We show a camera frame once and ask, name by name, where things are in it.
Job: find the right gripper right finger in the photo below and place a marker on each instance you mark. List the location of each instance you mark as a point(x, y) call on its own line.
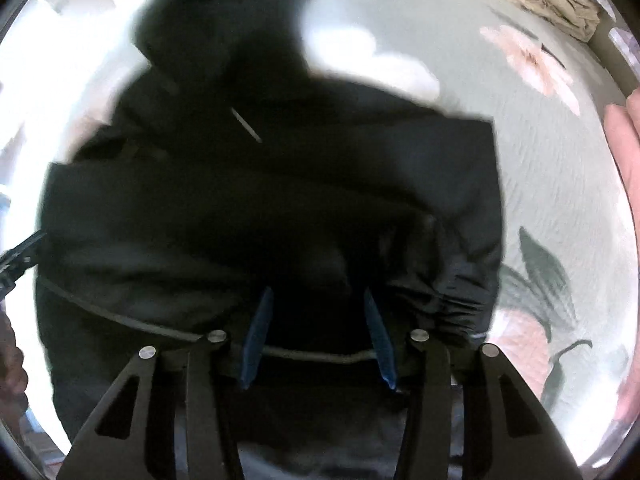
point(454, 407)

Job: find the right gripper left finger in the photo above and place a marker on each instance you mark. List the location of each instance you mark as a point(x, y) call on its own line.
point(145, 406)

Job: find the black jacket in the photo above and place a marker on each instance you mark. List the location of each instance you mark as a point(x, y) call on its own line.
point(315, 220)

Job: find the pink folded blanket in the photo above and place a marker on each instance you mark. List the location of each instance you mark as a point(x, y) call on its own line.
point(621, 128)

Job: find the floral green bedspread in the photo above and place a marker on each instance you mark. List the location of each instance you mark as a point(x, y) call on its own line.
point(567, 314)

